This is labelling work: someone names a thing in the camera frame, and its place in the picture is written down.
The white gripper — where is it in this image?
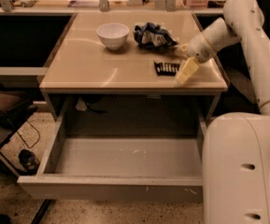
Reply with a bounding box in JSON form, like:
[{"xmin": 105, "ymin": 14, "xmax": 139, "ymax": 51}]
[{"xmin": 174, "ymin": 33, "xmax": 217, "ymax": 87}]

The dark rxbar chocolate bar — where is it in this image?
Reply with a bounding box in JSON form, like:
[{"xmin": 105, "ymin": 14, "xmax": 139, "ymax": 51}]
[{"xmin": 153, "ymin": 62, "xmax": 180, "ymax": 77}]

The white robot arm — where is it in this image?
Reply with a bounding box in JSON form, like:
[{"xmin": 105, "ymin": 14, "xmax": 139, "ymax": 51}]
[{"xmin": 176, "ymin": 0, "xmax": 270, "ymax": 224}]

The beige cabinet with glossy top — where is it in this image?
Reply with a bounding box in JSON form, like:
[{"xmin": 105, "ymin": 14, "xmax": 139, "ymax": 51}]
[{"xmin": 40, "ymin": 10, "xmax": 229, "ymax": 117}]

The open grey top drawer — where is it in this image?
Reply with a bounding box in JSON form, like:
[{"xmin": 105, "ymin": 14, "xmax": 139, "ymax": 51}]
[{"xmin": 18, "ymin": 95, "xmax": 203, "ymax": 203}]

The crumpled blue chip bag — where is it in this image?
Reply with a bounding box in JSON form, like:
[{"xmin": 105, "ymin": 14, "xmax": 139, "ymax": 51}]
[{"xmin": 133, "ymin": 22, "xmax": 178, "ymax": 50}]

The white ceramic bowl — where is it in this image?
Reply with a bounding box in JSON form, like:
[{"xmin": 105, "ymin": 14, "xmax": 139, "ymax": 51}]
[{"xmin": 96, "ymin": 23, "xmax": 129, "ymax": 50}]

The brown chair at left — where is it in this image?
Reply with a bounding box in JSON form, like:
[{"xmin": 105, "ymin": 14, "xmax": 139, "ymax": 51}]
[{"xmin": 0, "ymin": 83, "xmax": 37, "ymax": 176}]

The black cable on floor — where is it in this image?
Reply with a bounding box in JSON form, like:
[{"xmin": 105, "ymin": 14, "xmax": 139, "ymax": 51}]
[{"xmin": 16, "ymin": 119, "xmax": 42, "ymax": 149}]

